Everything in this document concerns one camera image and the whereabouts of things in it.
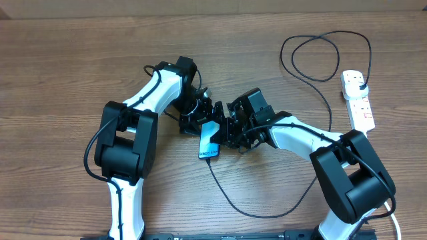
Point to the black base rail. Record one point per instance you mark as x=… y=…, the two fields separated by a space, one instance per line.
x=286 y=235

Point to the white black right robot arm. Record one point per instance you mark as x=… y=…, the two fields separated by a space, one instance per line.
x=354 y=181

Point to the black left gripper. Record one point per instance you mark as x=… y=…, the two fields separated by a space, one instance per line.
x=205 y=116

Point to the white power strip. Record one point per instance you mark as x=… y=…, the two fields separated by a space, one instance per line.
x=359 y=110

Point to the Samsung Galaxy smartphone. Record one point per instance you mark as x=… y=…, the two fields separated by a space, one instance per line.
x=207 y=149

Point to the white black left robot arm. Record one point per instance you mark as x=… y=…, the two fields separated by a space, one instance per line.
x=122 y=151

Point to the white charger plug adapter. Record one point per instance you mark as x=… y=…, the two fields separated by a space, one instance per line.
x=352 y=89

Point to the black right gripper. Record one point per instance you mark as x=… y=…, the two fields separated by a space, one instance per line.
x=227 y=135

